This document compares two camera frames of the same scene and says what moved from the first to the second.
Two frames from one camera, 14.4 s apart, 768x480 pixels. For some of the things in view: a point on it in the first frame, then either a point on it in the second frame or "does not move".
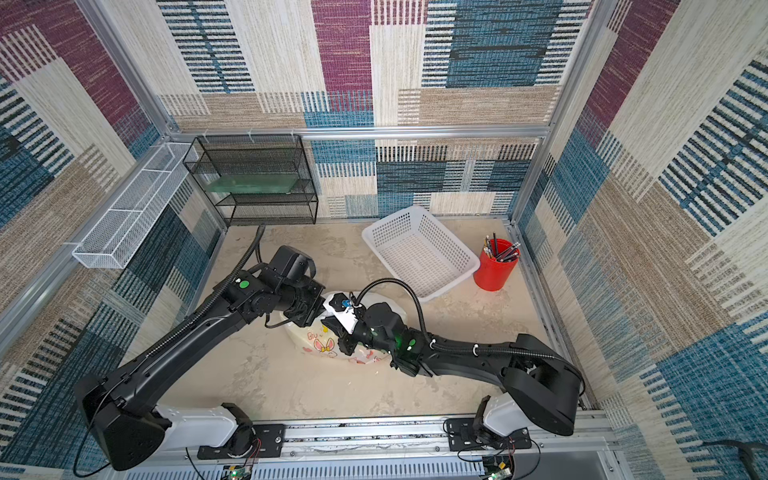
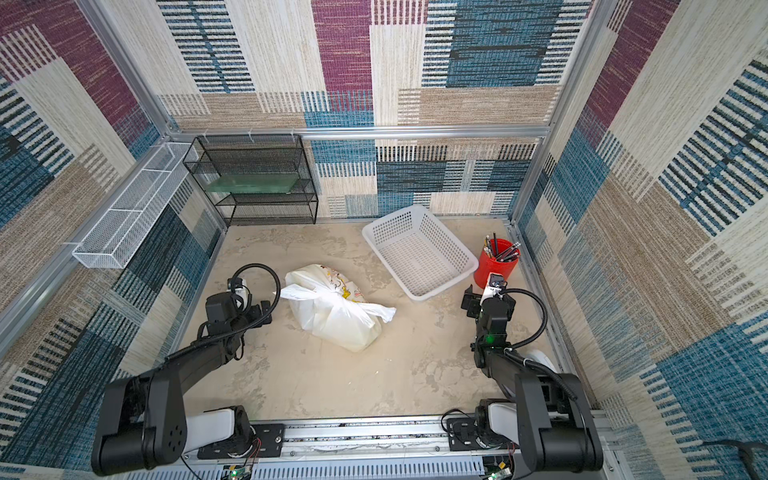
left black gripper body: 307,304 to 254,315
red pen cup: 496,264 does not move
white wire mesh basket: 110,241 does not move
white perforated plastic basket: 421,250 does not move
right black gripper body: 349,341 to 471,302
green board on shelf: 253,183 does not move
